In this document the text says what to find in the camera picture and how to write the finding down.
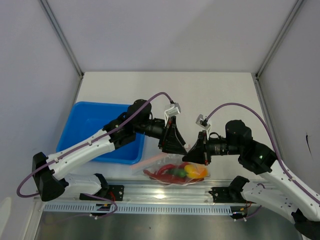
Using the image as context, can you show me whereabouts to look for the clear pink zip top bag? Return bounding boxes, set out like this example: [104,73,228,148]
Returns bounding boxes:
[130,153,210,186]

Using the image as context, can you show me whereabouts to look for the left aluminium frame post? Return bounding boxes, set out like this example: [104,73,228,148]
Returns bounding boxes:
[38,0,84,79]

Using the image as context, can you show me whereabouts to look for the red toy chili pepper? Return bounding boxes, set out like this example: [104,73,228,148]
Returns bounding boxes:
[143,164,187,185]

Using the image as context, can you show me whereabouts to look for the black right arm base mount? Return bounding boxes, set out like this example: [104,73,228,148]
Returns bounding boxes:
[208,187,247,204]

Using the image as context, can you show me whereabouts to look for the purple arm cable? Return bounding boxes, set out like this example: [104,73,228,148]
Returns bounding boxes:
[16,91,175,222]
[203,102,320,222]

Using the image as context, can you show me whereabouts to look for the slotted white cable duct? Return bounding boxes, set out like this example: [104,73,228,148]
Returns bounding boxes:
[43,202,233,216]

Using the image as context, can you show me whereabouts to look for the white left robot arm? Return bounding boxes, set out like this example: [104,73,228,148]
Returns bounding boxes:
[32,99,187,202]

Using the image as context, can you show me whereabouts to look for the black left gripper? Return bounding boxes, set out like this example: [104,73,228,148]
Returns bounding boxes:
[134,115,187,155]

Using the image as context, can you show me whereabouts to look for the blue plastic bin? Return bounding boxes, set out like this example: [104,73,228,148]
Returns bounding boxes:
[56,101,145,165]

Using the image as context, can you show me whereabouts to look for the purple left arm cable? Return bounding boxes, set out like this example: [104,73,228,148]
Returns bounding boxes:
[16,91,175,222]

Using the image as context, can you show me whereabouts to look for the right aluminium frame post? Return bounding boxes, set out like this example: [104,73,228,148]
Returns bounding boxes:
[255,0,307,80]

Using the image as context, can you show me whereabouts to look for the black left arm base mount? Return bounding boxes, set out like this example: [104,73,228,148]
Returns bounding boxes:
[93,184,125,202]

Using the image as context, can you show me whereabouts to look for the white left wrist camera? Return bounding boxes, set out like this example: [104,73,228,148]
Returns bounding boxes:
[164,102,181,124]

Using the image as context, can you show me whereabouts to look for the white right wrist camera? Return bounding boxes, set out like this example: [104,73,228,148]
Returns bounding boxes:
[195,114,211,135]

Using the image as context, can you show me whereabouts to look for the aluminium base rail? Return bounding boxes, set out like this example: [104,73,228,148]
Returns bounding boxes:
[33,178,286,207]

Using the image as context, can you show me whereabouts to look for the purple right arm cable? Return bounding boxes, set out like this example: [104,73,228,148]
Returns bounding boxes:
[203,102,320,222]

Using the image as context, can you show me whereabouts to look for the orange yellow toy mango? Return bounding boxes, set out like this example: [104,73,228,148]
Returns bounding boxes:
[183,164,209,179]

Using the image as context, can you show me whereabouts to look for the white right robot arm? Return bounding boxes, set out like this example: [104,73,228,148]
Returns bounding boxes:
[182,120,320,240]

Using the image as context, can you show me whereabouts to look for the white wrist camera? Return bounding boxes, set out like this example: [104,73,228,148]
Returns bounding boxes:
[164,102,181,124]
[195,114,211,135]

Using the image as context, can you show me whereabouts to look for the aluminium frame post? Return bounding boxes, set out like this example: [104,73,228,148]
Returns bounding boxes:
[38,0,84,79]
[255,0,307,80]

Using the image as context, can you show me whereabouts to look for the green toy chili pepper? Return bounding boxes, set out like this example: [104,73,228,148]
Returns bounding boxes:
[166,168,187,178]

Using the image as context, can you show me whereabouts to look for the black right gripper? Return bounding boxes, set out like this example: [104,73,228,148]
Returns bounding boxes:
[182,130,242,166]

